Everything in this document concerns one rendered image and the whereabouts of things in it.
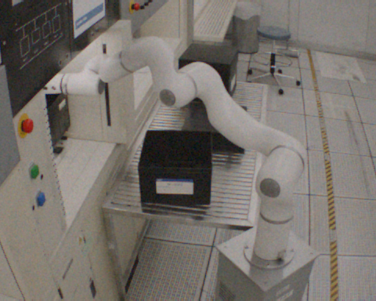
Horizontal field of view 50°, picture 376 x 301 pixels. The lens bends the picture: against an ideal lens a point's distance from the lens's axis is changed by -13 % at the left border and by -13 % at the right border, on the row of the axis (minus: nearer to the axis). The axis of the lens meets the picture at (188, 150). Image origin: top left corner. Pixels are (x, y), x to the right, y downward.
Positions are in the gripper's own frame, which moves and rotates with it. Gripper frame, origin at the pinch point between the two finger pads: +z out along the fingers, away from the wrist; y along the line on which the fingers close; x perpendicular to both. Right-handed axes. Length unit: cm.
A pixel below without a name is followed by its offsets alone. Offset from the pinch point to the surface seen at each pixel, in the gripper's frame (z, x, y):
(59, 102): -9.6, -10.2, 3.4
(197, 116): -56, -36, 51
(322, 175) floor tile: -130, -122, 143
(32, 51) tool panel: -32, 31, -44
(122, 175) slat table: -33, -46, 10
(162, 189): -55, -39, -4
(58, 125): -9.8, -19.0, -0.6
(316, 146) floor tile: -124, -122, 185
